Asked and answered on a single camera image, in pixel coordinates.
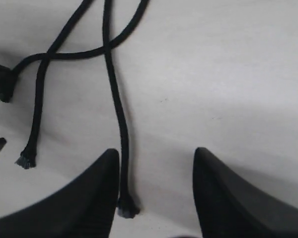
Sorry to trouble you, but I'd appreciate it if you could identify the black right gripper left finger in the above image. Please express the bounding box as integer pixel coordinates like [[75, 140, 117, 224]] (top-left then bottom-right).
[[0, 149, 120, 238]]

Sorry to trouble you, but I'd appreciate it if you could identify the black rope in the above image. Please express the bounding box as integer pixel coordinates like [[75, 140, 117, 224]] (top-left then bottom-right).
[[102, 0, 141, 220], [0, 0, 149, 103], [14, 0, 95, 170]]

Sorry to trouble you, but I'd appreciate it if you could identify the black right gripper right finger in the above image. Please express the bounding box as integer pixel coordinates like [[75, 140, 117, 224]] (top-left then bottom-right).
[[193, 147, 298, 238]]

